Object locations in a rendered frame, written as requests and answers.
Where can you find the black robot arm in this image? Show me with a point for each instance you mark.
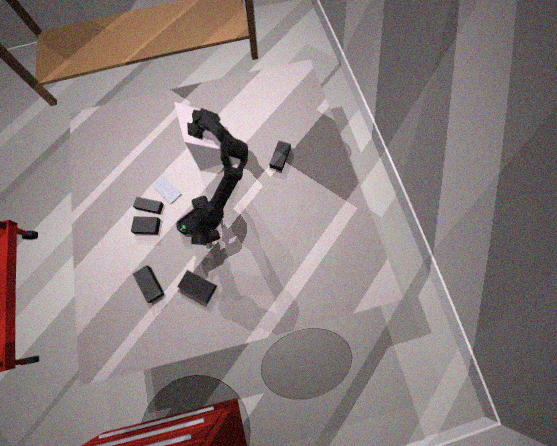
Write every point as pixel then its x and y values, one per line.
pixel 209 215

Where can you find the dark grey controller unit with green rocker switches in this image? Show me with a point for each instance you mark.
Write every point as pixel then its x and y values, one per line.
pixel 180 223

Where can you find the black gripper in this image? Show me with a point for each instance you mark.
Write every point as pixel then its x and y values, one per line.
pixel 212 235

